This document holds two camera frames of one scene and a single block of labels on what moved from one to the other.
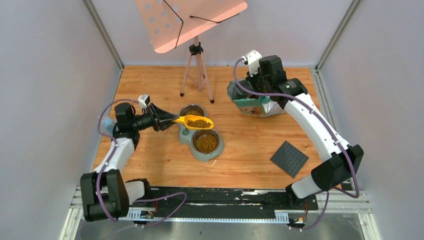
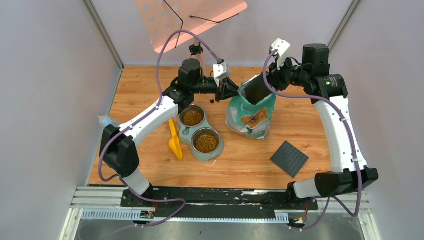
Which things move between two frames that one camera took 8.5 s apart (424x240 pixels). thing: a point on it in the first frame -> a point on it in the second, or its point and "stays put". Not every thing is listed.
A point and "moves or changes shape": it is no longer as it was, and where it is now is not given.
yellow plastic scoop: x=194 y=122 -> x=174 y=143
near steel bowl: x=205 y=141 stays put
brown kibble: x=206 y=144 stays put
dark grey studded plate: x=289 y=159 stays put
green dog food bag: x=252 y=104 moves or changes shape
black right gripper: x=252 y=80 -> x=275 y=76
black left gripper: x=155 y=117 -> x=221 y=89
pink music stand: x=168 y=22 stays put
